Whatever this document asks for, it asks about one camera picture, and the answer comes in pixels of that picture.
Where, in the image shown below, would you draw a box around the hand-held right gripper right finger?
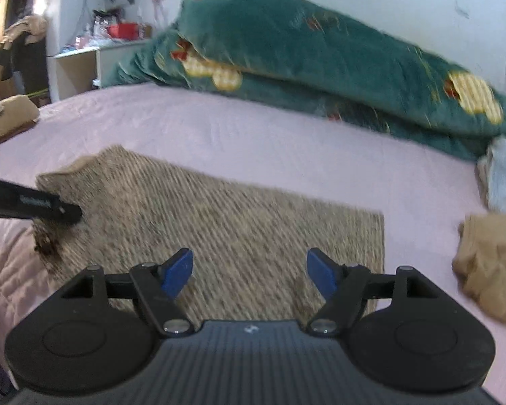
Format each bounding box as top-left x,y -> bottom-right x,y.
306,247 -> 440,337

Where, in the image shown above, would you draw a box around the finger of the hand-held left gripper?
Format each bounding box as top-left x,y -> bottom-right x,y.
0,178 -> 83,226

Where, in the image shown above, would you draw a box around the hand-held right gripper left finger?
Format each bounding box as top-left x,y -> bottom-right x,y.
59,247 -> 194,339

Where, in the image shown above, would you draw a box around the brown striped knit garment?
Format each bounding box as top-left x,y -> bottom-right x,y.
32,145 -> 386,323

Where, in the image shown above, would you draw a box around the hanging dark clothes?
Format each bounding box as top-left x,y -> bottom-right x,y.
0,15 -> 50,98

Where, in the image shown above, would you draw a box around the brown cushioned stool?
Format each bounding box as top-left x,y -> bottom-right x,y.
0,94 -> 40,150

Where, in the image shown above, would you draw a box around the pink bed sheet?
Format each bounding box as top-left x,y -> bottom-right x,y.
0,82 -> 506,405

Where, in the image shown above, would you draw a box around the white cabinet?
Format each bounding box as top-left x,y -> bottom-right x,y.
53,39 -> 152,102

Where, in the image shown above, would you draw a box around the tan folded garment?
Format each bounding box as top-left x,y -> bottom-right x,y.
452,212 -> 506,330

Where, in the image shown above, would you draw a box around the red container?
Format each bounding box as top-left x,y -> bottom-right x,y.
108,23 -> 141,40

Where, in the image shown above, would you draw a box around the light blue cloth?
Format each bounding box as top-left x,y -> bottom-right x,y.
476,136 -> 506,216

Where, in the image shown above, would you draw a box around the green printed quilt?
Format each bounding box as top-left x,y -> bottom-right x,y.
103,0 -> 506,162

